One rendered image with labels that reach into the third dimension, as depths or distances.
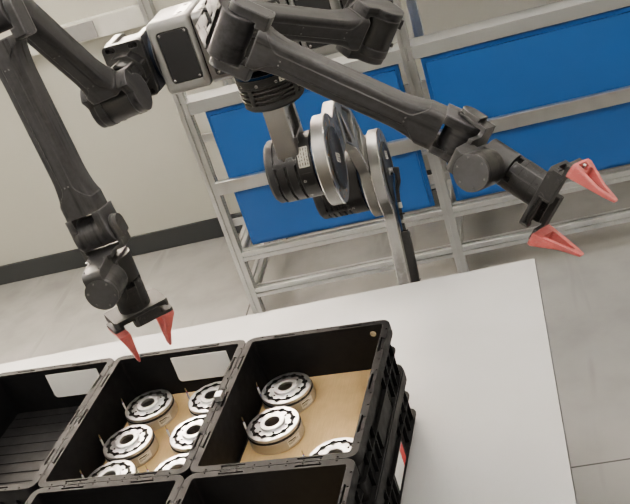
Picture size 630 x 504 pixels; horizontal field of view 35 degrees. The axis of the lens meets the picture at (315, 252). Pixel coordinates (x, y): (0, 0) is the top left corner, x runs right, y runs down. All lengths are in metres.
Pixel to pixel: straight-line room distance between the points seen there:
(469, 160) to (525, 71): 2.12
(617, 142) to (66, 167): 2.40
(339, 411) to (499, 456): 0.30
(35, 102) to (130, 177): 3.20
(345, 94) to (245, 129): 2.17
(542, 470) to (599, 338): 1.58
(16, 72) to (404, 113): 0.62
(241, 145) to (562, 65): 1.17
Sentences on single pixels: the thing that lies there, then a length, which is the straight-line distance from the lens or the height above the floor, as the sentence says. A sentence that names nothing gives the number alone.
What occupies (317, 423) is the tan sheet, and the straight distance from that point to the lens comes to 1.91.
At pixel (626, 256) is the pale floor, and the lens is 3.83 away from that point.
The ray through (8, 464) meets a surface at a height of 0.83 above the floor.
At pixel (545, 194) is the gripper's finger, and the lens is 1.50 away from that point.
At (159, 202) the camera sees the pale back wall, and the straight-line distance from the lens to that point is 4.90.
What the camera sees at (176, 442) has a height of 0.86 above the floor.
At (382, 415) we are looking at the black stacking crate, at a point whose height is 0.86.
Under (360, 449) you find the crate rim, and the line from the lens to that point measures 1.65.
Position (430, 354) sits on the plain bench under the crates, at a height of 0.70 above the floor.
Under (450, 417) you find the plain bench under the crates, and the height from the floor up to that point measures 0.70.
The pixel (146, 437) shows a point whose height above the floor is 0.86.
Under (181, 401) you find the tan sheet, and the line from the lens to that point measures 2.13.
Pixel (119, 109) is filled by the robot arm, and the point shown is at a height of 1.42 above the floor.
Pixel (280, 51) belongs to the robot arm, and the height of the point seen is 1.53.
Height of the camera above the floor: 1.92
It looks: 26 degrees down
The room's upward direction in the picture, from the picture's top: 18 degrees counter-clockwise
